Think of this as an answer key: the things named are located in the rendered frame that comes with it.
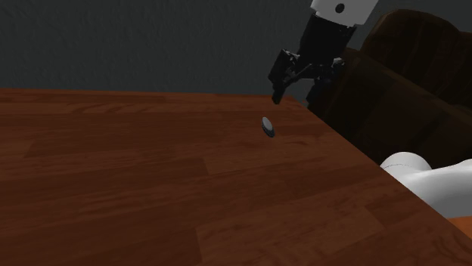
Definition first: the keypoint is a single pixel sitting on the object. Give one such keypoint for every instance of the dark brown sofa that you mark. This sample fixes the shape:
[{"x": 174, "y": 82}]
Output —
[{"x": 398, "y": 95}]

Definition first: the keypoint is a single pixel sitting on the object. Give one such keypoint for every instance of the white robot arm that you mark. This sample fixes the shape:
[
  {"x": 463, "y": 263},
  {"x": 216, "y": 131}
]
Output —
[{"x": 442, "y": 188}]

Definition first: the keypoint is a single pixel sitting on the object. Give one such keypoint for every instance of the small grey oval disc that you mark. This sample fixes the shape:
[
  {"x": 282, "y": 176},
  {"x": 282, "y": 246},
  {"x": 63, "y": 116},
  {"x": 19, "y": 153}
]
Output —
[{"x": 268, "y": 127}]

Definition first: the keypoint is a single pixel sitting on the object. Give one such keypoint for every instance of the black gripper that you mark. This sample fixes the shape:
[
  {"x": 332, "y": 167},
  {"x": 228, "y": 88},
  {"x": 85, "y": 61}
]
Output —
[{"x": 324, "y": 40}]

